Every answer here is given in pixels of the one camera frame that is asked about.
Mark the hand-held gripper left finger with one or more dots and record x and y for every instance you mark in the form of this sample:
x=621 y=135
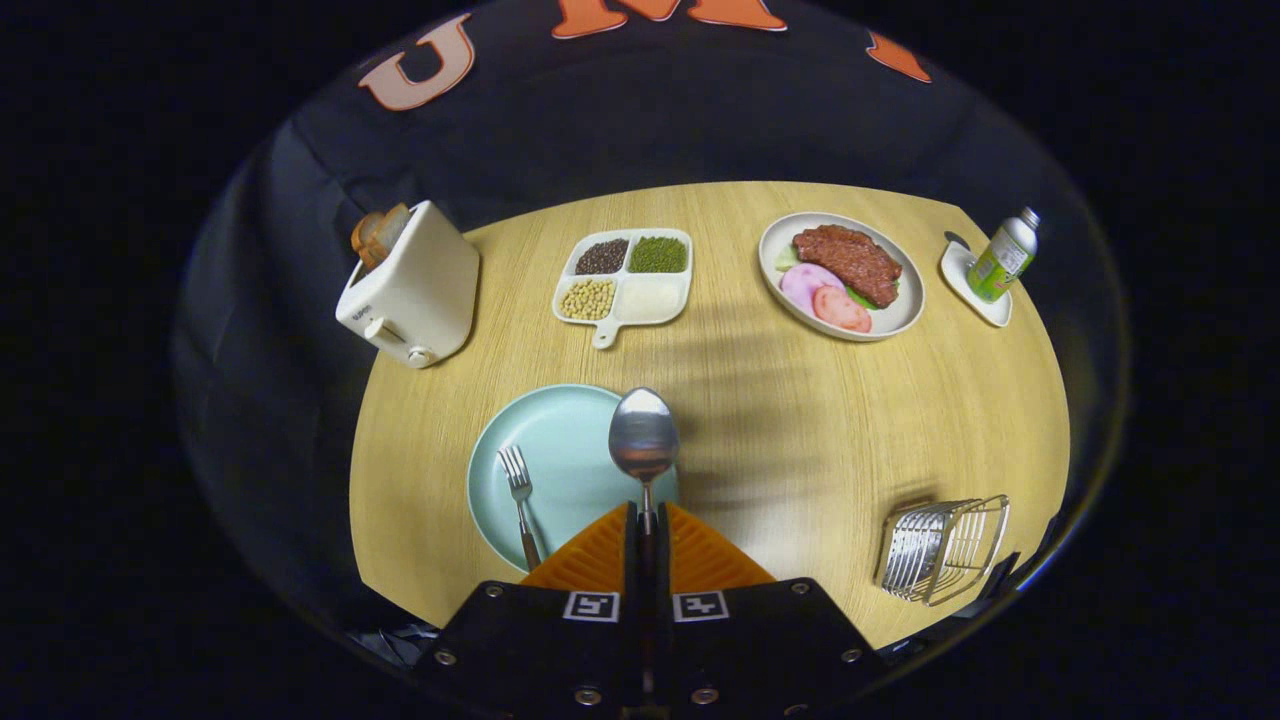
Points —
x=530 y=640

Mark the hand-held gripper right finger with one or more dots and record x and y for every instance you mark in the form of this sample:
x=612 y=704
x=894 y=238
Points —
x=770 y=640

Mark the metal fork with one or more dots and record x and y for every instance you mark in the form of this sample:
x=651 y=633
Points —
x=517 y=480

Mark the metal spoon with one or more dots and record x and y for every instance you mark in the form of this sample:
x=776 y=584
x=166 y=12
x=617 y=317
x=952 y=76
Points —
x=643 y=435

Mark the light green plate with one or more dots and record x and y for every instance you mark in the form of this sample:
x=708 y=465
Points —
x=570 y=450

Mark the white divided tray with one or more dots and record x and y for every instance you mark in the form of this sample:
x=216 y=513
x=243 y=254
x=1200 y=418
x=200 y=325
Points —
x=606 y=330

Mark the red sausage slice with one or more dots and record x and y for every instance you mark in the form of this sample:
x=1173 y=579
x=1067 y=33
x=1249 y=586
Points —
x=845 y=312

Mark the yellow soybeans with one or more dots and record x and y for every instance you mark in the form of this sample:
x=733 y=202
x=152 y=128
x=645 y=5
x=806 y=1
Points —
x=588 y=299

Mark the white plate with food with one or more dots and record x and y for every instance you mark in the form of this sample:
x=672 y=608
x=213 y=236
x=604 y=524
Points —
x=900 y=310

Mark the pink ham slice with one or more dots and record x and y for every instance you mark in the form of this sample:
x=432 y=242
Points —
x=800 y=285

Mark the white rice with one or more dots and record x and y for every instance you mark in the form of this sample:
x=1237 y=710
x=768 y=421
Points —
x=652 y=298

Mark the white toaster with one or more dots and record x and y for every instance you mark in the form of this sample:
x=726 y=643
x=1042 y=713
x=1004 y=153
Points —
x=420 y=290

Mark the brown meat steak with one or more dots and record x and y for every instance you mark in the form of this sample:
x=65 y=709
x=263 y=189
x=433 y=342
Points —
x=850 y=260

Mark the dark red beans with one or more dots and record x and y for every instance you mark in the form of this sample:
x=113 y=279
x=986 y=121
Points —
x=602 y=257

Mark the green mung beans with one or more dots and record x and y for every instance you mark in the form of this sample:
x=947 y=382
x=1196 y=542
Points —
x=658 y=254

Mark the small white saucer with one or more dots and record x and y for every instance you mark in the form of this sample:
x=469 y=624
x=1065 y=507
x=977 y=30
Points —
x=960 y=275

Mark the toasted bread slices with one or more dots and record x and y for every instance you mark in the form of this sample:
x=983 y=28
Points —
x=375 y=235

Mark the green label bottle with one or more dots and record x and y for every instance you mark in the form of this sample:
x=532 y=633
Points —
x=1000 y=262

